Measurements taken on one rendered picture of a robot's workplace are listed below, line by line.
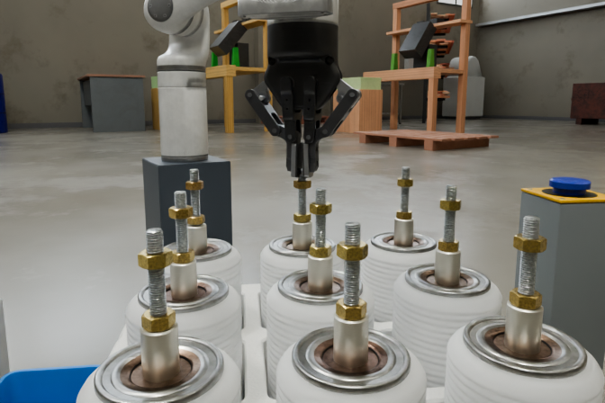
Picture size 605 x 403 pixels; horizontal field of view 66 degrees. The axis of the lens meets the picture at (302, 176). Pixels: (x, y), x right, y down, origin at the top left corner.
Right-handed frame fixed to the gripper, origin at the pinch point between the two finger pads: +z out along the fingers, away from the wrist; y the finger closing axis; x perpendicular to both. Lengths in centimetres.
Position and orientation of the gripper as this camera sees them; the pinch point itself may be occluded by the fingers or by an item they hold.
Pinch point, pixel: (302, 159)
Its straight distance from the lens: 51.8
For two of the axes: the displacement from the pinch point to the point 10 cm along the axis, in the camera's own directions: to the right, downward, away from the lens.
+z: 0.0, 9.9, 1.6
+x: -2.8, 1.5, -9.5
